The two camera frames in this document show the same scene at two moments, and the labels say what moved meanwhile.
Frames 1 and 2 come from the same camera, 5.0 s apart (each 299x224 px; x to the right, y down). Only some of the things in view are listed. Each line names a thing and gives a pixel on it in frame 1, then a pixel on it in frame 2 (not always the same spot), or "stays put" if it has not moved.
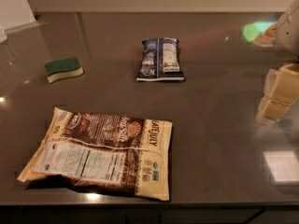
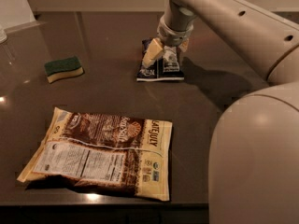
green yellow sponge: (63, 68) stays put
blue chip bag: (161, 60) stays put
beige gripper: (288, 36) → (172, 35)
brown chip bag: (123, 154) stays put
